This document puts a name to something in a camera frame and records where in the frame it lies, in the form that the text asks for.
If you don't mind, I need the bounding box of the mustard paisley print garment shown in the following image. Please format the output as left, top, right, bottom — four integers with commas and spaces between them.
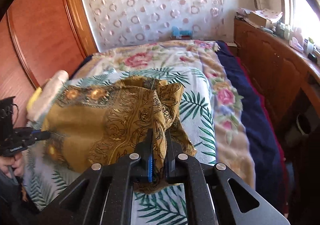
42, 76, 196, 194

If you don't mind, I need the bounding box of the person's left hand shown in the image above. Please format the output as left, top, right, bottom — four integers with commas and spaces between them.
0, 152, 24, 178

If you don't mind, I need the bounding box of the folded beige cloth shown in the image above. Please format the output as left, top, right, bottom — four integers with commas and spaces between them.
27, 70, 69, 122

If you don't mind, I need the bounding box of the yellow Pikachu plush toy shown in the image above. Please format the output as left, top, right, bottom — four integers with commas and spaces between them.
26, 87, 42, 112

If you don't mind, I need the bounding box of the floral pink quilt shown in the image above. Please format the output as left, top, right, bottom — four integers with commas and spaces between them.
71, 40, 255, 187

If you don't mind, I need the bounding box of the navy blue blanket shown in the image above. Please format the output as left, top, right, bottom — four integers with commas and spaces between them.
217, 40, 287, 214

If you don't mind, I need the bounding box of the wooden louvered wardrobe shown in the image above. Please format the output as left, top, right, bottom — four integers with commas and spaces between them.
1, 0, 98, 126

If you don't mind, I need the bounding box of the wooden side cabinet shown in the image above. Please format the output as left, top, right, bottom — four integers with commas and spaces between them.
234, 19, 319, 136

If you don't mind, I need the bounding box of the blue toy at bed head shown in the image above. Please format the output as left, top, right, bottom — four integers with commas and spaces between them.
170, 26, 193, 40

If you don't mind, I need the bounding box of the white circle-pattern sheer curtain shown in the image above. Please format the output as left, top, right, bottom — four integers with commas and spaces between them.
83, 0, 225, 51

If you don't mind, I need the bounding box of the cardboard box on cabinet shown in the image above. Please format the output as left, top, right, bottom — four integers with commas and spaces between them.
247, 9, 283, 29

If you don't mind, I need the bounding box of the window with wooden frame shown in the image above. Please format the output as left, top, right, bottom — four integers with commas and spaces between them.
283, 0, 319, 45

